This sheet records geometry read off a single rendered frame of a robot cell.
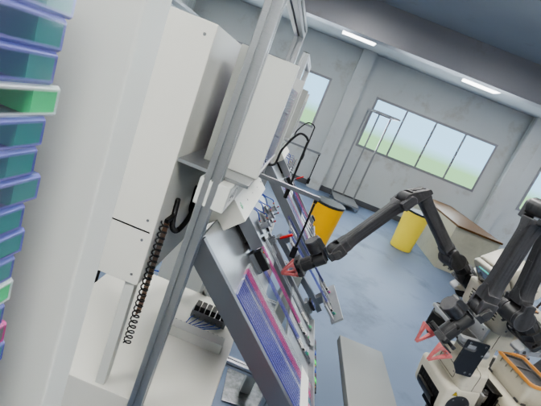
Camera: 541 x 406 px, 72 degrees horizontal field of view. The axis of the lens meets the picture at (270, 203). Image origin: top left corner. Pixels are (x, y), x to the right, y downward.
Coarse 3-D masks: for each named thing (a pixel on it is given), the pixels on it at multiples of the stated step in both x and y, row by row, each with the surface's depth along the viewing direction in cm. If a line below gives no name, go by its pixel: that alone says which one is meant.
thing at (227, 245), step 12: (216, 228) 114; (216, 240) 110; (228, 240) 119; (240, 240) 130; (216, 252) 106; (228, 252) 115; (240, 252) 125; (276, 252) 170; (228, 264) 111; (240, 264) 121; (252, 264) 132; (228, 276) 108; (240, 276) 116; (264, 276) 139; (264, 288) 134
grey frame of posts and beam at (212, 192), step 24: (264, 24) 81; (264, 48) 82; (240, 72) 84; (240, 96) 86; (240, 120) 87; (216, 144) 89; (216, 168) 91; (216, 192) 92; (240, 192) 115; (192, 216) 94; (192, 240) 95; (192, 264) 100; (168, 288) 100; (168, 312) 101; (144, 360) 106; (144, 384) 108
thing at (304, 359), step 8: (296, 296) 172; (296, 304) 166; (288, 312) 152; (296, 312) 162; (304, 312) 175; (296, 320) 156; (304, 320) 167; (288, 328) 142; (296, 328) 152; (304, 328) 163; (288, 336) 138; (304, 336) 157; (296, 344) 143; (304, 344) 153; (296, 352) 139; (304, 352) 146; (304, 360) 144; (304, 368) 140
